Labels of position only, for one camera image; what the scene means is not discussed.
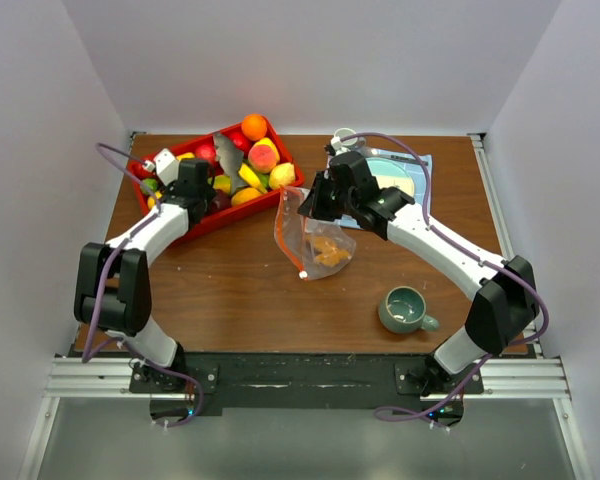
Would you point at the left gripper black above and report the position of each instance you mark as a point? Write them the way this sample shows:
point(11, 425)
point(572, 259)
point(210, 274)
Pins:
point(208, 192)

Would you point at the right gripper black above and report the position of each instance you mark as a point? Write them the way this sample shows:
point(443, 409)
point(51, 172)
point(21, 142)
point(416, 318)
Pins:
point(313, 205)

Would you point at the clear zip top bag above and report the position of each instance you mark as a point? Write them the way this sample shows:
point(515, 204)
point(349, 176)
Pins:
point(292, 233)

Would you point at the orange pretzel snack toy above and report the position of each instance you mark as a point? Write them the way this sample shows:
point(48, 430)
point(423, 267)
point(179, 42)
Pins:
point(326, 252)

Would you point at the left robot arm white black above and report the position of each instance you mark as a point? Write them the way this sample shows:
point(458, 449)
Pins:
point(113, 291)

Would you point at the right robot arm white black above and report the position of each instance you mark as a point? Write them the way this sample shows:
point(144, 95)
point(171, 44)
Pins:
point(503, 296)

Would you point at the green yellow mango toy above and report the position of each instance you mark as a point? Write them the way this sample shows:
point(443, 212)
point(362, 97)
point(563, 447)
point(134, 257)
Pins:
point(223, 184)

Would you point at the yellow lemon toy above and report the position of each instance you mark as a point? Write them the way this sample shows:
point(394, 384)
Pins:
point(281, 175)

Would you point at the grey toy fish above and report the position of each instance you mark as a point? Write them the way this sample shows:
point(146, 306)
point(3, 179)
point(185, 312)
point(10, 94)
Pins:
point(230, 159)

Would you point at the green lime toy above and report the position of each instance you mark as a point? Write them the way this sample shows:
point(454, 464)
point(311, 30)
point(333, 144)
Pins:
point(149, 187)

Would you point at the yellow banana toy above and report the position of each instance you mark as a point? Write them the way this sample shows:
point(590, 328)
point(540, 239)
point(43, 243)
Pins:
point(251, 178)

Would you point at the orange yellow mango toy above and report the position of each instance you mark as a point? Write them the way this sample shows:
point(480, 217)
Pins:
point(245, 195)

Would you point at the red apple toy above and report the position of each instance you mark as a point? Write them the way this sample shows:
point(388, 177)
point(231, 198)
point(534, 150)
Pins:
point(240, 140)

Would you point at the peach toy fruit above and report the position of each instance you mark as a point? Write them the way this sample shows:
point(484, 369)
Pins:
point(263, 156)

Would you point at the orange fruit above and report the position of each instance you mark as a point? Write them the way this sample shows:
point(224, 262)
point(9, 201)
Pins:
point(254, 127)

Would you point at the grey white cup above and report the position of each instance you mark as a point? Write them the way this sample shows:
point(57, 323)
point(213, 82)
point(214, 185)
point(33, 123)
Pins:
point(354, 141)

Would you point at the metal spoon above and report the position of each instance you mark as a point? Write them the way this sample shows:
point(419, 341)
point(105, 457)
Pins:
point(395, 156)

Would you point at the blue cream plate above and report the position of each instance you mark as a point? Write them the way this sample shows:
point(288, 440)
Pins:
point(390, 174)

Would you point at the blue checked cloth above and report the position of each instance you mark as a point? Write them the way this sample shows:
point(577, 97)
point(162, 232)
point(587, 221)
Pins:
point(417, 174)

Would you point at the green ceramic mug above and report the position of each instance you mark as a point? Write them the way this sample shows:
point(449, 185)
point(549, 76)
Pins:
point(403, 310)

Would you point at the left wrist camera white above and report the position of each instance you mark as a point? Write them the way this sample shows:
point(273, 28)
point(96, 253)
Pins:
point(167, 166)

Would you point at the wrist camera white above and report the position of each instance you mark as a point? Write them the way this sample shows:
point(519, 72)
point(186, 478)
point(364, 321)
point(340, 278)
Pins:
point(167, 166)
point(335, 147)

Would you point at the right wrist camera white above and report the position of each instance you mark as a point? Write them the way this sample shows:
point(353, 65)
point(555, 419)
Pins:
point(335, 147)

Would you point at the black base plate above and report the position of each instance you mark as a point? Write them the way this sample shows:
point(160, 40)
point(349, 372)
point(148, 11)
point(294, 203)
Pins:
point(244, 365)

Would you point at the aluminium frame rail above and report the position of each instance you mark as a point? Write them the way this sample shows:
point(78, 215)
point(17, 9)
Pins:
point(507, 379)

